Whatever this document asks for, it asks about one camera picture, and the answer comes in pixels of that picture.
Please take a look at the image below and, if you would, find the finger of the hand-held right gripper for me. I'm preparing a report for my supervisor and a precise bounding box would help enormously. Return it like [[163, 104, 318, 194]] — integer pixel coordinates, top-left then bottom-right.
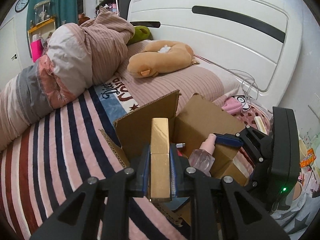
[[246, 161, 272, 194], [214, 125, 274, 165]]

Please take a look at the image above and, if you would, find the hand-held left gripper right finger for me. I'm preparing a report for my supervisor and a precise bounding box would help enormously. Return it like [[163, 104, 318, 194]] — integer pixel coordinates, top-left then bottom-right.
[[169, 144, 290, 240]]

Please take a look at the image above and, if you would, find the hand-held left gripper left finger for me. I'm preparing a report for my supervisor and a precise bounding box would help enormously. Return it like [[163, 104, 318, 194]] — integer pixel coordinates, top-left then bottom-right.
[[30, 144, 150, 240]]

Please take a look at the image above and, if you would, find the gold rectangular box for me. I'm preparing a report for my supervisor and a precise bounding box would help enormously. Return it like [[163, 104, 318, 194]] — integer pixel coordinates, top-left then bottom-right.
[[149, 117, 172, 203]]

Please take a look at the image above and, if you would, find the clear pink spray bottle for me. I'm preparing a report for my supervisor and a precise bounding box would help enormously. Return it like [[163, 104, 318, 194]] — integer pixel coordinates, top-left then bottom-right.
[[188, 133, 218, 177]]

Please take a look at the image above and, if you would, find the brown cardboard box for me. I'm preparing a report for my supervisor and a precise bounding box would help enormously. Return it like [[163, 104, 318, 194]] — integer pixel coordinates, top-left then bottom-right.
[[99, 89, 250, 227]]

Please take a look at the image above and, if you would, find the orange snack packet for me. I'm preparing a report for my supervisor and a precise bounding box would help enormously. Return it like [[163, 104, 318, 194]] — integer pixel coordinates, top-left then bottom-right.
[[299, 148, 317, 168]]

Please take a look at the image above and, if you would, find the pink polka dot cloth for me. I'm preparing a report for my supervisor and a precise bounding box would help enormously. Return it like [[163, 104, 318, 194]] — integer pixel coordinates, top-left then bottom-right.
[[235, 105, 273, 135]]

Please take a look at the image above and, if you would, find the cream tube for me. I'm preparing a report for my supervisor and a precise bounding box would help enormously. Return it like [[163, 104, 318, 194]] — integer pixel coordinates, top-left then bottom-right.
[[254, 116, 267, 134]]

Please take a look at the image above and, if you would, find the pink white small device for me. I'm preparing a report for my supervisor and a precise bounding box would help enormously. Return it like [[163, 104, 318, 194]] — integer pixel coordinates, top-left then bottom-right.
[[221, 94, 250, 114]]

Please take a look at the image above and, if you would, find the grey star print cloth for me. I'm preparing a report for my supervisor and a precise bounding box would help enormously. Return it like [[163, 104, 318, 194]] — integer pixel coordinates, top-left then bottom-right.
[[269, 187, 318, 235]]

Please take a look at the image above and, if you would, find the white bed headboard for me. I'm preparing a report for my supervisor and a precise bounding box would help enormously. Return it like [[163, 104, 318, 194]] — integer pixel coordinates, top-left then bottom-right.
[[127, 0, 304, 108]]

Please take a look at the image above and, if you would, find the tan plush toy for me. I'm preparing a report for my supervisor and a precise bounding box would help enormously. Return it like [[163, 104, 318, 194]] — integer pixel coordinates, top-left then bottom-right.
[[127, 40, 198, 78]]

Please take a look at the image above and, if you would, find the green plush toy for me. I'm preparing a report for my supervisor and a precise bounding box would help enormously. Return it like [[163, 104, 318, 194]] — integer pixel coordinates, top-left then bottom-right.
[[126, 26, 151, 46]]

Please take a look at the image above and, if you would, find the pink grey striped quilt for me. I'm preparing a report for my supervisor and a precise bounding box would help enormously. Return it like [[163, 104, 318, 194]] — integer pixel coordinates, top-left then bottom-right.
[[0, 6, 136, 152]]

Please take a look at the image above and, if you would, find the pink gift bag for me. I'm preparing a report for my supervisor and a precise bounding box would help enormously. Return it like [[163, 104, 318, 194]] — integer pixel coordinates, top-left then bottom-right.
[[30, 39, 43, 63]]

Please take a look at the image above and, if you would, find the white door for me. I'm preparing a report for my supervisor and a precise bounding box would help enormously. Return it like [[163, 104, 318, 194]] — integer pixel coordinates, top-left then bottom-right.
[[0, 17, 23, 90]]

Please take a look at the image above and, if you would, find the yellow shelf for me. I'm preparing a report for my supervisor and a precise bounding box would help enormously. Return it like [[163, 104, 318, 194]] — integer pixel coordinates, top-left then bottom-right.
[[27, 16, 57, 58]]

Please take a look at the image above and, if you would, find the glass display case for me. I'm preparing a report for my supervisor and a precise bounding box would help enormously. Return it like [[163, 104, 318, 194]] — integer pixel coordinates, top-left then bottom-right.
[[34, 0, 53, 25]]

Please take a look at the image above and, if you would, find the white cable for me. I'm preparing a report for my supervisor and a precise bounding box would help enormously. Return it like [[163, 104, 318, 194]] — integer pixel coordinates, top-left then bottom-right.
[[222, 69, 260, 112]]

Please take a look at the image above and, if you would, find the pink corduroy pillow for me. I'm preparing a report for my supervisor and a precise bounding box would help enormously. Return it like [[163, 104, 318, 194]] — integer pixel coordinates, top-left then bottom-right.
[[116, 40, 242, 108]]

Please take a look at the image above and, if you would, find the round wall clock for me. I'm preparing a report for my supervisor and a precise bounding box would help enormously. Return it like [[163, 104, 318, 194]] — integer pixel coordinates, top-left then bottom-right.
[[14, 0, 30, 13]]

